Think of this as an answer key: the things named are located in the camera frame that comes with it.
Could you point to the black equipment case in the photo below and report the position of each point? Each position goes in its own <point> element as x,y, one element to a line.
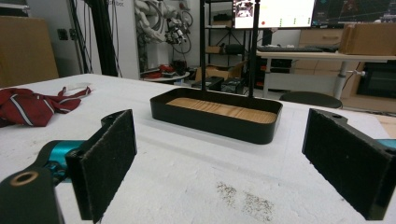
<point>211,83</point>
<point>235,85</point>

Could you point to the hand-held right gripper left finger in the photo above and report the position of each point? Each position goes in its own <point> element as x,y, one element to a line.
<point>102,168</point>

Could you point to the round white table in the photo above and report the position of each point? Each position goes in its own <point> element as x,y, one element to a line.
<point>165,77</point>

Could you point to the bright white monitor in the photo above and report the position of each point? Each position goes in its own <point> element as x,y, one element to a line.
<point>280,12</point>

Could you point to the large brown cardboard box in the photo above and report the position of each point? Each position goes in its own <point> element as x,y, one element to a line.
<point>25,53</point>

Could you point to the cardboard box on desk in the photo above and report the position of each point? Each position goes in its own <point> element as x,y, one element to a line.
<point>370,39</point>

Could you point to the open cardboard box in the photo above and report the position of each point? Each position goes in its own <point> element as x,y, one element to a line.
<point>218,72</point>

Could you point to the black keyboard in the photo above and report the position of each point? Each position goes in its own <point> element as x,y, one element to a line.
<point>289,49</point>

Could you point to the black rack with wooden tray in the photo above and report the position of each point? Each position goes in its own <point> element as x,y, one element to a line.
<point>214,123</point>

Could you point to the dark red striped tie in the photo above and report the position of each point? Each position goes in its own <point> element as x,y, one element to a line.
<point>28,107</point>

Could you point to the dark screen monitor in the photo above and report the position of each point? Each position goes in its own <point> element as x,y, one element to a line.
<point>355,11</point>

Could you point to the black wall socket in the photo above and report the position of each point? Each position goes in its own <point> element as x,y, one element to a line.
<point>62,34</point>

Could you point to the black metal shelf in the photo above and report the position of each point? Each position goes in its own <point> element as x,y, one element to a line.
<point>224,34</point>

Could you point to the black cabinet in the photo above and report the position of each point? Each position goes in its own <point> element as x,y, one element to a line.
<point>378,79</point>

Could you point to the light wooden desk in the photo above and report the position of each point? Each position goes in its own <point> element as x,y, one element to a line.
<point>327,56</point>

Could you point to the black metal column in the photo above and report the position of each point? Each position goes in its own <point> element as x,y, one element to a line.
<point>104,37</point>

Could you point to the black round stool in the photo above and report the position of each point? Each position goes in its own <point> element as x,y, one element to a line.
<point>311,99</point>

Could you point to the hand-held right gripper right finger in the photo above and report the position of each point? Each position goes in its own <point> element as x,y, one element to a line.
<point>345,161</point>

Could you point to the white humanoid robot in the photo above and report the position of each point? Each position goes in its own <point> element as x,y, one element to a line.
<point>155,21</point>

